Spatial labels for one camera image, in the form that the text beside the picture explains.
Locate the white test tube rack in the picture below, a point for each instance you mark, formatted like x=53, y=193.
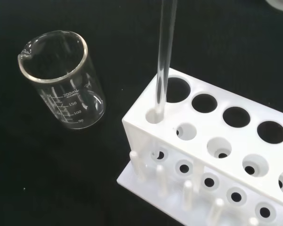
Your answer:
x=226, y=150

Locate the black bench cloth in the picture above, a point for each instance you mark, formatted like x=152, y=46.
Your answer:
x=37, y=188

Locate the clear glass graduated beaker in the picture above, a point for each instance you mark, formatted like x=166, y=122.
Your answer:
x=68, y=106

